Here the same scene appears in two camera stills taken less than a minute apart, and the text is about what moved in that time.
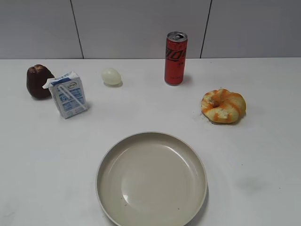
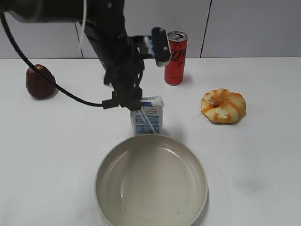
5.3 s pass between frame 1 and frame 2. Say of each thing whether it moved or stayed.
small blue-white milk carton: moved
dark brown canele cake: stayed
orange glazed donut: stayed
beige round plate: stayed
